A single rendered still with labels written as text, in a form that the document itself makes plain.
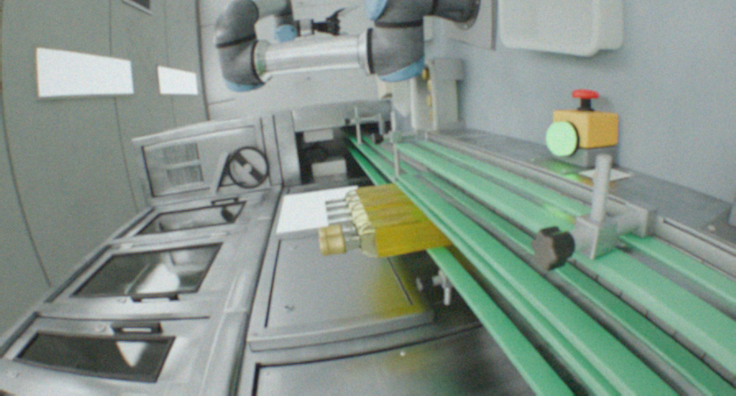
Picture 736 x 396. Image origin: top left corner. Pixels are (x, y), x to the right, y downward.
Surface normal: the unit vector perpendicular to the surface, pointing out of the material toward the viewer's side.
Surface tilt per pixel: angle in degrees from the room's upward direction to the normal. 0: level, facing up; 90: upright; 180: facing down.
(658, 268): 90
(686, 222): 90
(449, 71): 90
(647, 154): 0
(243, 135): 90
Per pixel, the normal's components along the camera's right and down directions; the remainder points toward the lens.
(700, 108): -0.98, 0.14
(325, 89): 0.18, 0.27
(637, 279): -0.09, -0.95
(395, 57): -0.13, 0.61
